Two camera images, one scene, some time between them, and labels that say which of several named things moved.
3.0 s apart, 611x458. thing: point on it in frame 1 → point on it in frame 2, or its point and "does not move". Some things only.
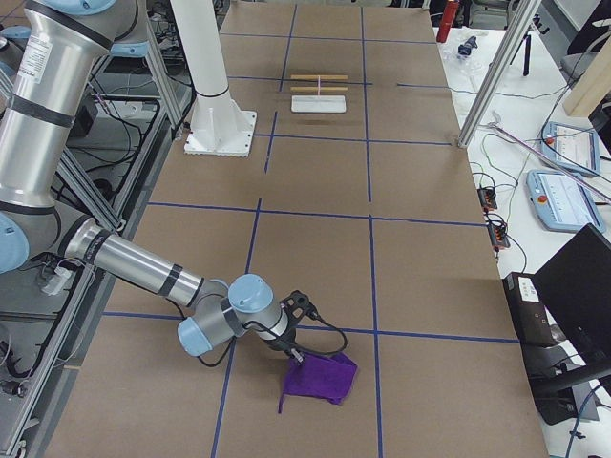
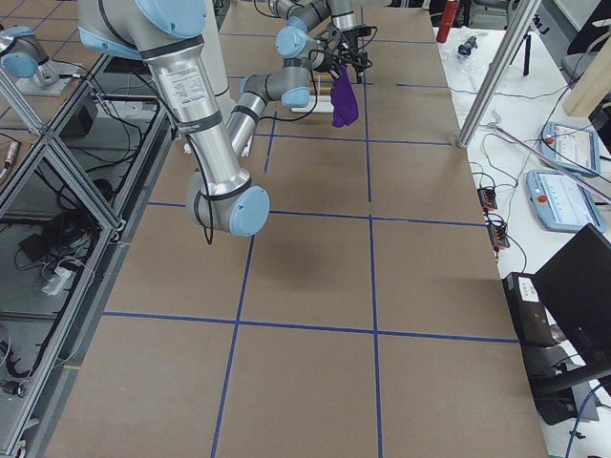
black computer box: x=547 y=364 does not move
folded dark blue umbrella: x=468 y=46 does not move
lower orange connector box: x=498 y=237 does not move
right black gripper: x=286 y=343 → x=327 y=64
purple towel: x=329 y=377 → x=346 y=112
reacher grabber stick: x=495 y=125 does not move
